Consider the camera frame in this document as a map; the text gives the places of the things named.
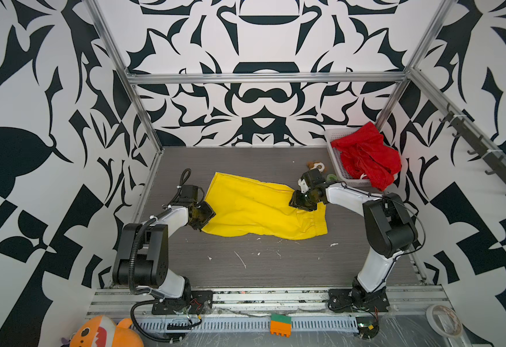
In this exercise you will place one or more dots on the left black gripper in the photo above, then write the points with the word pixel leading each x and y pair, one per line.
pixel 209 213

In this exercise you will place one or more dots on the grey wall hook rack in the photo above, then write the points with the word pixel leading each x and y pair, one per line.
pixel 481 146

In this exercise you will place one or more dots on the orange shark plush toy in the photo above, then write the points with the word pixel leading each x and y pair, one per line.
pixel 102 331

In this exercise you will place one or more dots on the yellow shorts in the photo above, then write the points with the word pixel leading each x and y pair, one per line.
pixel 247 206

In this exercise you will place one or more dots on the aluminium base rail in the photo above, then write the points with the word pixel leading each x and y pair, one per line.
pixel 400 300

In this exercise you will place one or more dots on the white plastic basket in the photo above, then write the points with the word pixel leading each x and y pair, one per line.
pixel 335 156

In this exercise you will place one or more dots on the green tape roll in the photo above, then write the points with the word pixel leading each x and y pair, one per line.
pixel 332 178

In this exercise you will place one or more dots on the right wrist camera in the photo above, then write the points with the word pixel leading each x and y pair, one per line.
pixel 304 187

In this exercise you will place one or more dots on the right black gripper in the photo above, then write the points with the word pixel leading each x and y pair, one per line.
pixel 297 201

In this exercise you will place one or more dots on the red shorts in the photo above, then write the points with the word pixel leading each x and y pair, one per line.
pixel 364 155

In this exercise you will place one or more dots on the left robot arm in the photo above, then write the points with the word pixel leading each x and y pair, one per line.
pixel 142 261

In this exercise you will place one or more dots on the orange green toy block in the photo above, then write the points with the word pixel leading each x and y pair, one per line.
pixel 280 325

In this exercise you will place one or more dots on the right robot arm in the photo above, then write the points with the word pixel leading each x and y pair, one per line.
pixel 390 231

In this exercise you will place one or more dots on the brown white plush toy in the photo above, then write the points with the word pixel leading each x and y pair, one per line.
pixel 316 165

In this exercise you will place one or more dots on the clear tape roll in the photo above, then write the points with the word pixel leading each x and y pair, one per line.
pixel 444 321

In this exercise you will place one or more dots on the green circuit board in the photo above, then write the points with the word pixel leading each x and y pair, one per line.
pixel 368 328

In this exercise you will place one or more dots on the white slotted cable duct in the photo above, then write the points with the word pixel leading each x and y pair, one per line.
pixel 248 325

